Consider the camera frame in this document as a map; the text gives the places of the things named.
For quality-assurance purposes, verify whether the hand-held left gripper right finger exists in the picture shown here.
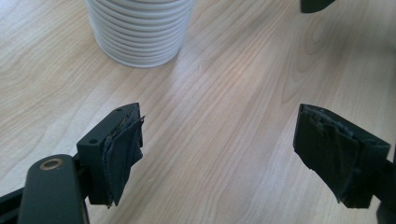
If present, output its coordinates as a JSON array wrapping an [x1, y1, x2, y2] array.
[[292, 103, 391, 209]]

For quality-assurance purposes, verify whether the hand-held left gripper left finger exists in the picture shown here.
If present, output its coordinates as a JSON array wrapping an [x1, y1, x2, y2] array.
[[77, 102, 146, 208]]

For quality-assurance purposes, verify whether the stack of white paper cups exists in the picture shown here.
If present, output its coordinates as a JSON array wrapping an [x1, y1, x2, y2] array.
[[85, 0, 195, 69]]

